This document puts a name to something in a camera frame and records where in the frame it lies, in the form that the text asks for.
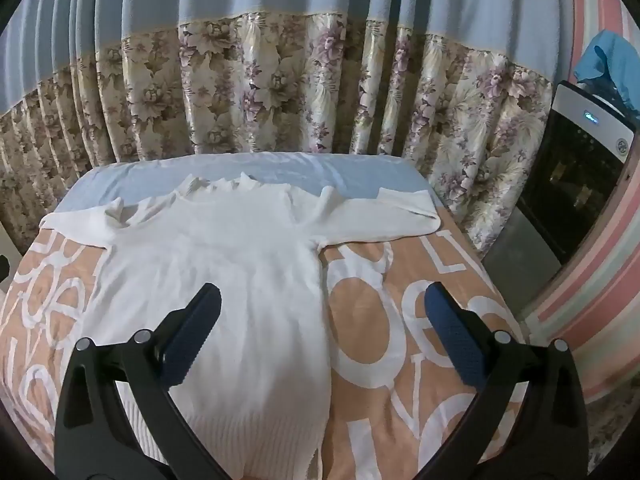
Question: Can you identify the blue cloth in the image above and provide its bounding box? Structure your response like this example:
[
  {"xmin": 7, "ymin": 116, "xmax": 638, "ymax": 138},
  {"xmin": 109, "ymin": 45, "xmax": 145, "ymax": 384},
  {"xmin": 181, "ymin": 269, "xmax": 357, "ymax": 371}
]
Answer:
[{"xmin": 572, "ymin": 30, "xmax": 640, "ymax": 111}]

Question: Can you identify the white knit sweater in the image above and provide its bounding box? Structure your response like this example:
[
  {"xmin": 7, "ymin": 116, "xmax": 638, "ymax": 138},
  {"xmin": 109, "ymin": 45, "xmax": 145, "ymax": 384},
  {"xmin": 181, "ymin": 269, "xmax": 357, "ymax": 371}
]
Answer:
[{"xmin": 39, "ymin": 172, "xmax": 441, "ymax": 480}]

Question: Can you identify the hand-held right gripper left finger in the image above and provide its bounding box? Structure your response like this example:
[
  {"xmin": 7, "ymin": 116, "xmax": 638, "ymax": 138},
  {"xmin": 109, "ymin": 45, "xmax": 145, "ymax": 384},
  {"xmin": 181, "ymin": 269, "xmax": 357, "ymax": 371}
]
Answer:
[{"xmin": 54, "ymin": 282, "xmax": 236, "ymax": 480}]

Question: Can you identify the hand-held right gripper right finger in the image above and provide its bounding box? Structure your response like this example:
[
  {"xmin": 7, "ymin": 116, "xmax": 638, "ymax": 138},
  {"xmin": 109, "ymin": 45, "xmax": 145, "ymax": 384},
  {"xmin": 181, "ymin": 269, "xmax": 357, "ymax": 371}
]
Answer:
[{"xmin": 415, "ymin": 281, "xmax": 591, "ymax": 480}]

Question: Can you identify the orange blanket with white letters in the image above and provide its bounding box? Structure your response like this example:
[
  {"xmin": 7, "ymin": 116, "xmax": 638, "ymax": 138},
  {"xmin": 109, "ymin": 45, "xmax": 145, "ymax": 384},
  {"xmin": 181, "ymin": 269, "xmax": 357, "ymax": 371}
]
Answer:
[{"xmin": 0, "ymin": 220, "xmax": 531, "ymax": 480}]

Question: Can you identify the light blue bed sheet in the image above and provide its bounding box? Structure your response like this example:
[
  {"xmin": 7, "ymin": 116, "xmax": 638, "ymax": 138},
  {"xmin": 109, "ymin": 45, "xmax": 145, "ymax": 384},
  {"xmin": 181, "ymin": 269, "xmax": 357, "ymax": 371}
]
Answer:
[{"xmin": 52, "ymin": 151, "xmax": 443, "ymax": 213}]

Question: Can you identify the blue and floral curtain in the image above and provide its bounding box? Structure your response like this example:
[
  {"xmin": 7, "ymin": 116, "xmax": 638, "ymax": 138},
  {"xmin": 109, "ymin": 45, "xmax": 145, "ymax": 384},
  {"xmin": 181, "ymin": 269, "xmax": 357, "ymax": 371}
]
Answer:
[{"xmin": 0, "ymin": 0, "xmax": 586, "ymax": 256}]

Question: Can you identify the black and white appliance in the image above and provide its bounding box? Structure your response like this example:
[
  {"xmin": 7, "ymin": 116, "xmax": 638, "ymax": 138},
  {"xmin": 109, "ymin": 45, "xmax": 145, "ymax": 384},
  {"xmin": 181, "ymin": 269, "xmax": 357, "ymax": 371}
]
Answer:
[{"xmin": 482, "ymin": 80, "xmax": 638, "ymax": 291}]

